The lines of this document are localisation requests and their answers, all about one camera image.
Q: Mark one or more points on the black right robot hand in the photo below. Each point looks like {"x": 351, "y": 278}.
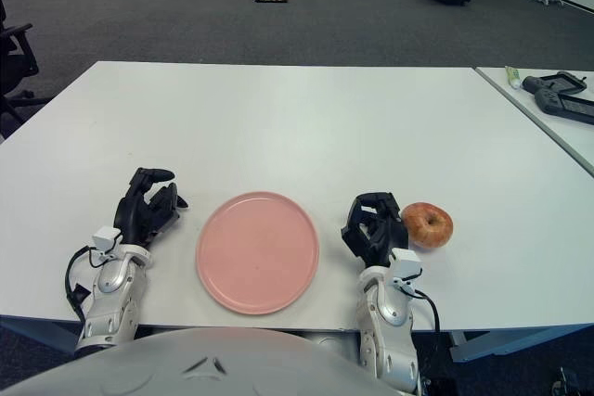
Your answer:
{"x": 383, "y": 233}

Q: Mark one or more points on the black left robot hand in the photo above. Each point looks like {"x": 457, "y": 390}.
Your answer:
{"x": 134, "y": 210}

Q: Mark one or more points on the green white tube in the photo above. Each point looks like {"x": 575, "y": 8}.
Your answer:
{"x": 512, "y": 77}

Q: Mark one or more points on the black handheld controller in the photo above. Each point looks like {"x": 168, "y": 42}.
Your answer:
{"x": 557, "y": 82}
{"x": 566, "y": 106}

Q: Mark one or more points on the black office chair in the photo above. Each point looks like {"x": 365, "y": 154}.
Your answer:
{"x": 14, "y": 67}

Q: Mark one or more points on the grey robot torso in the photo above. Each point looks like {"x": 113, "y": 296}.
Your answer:
{"x": 185, "y": 368}

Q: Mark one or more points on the pink round plate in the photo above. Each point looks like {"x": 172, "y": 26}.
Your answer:
{"x": 257, "y": 252}

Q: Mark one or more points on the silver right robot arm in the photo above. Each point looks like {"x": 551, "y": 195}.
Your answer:
{"x": 385, "y": 308}

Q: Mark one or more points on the blue metal table frame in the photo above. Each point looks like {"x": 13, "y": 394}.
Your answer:
{"x": 487, "y": 345}

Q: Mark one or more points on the red apple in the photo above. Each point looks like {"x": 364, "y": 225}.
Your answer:
{"x": 429, "y": 226}

